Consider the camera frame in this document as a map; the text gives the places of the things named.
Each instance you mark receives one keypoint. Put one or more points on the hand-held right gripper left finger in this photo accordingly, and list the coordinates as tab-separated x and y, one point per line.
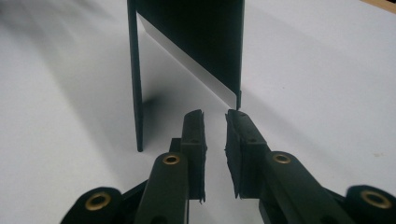
191	149

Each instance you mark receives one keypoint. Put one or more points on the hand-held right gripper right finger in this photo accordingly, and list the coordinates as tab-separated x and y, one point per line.
246	155

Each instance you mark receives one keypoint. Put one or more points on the black and white photo frame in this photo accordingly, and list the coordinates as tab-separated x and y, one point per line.
193	31

